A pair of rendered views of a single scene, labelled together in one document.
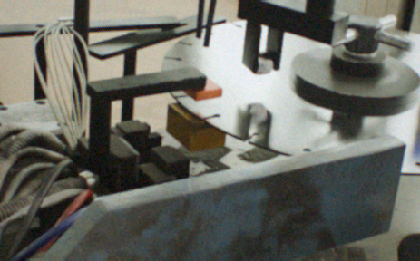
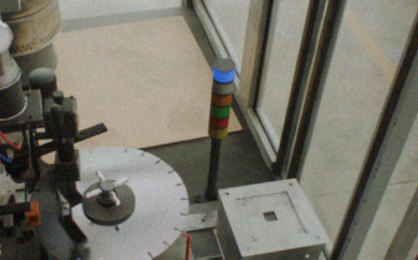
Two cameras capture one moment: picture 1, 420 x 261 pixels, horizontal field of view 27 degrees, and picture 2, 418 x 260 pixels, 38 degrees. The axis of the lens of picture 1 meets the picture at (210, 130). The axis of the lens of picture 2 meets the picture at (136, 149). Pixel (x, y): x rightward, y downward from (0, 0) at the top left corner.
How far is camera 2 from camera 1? 86 cm
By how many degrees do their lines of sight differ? 28
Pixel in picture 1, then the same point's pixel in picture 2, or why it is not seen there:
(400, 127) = (100, 238)
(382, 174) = not seen: outside the picture
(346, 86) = (94, 211)
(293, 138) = (54, 239)
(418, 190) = not seen: hidden behind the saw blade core
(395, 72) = (123, 204)
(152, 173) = (17, 232)
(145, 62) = (116, 102)
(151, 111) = (99, 143)
